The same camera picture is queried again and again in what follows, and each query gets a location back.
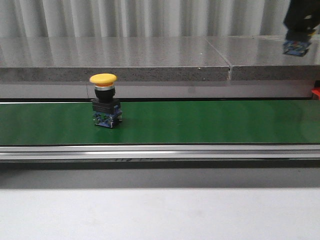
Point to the red plastic tray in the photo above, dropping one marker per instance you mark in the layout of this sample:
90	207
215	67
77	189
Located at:
316	93

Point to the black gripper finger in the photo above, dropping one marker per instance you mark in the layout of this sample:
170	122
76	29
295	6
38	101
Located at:
308	15
294	14

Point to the white pleated curtain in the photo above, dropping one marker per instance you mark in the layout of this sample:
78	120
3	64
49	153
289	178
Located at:
141	18

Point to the aluminium conveyor side rail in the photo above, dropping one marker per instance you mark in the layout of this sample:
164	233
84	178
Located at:
154	152

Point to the grey stone slab left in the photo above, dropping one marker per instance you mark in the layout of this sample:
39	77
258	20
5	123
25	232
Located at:
131	59

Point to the green conveyor belt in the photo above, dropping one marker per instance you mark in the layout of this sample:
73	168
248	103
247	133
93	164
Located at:
164	122

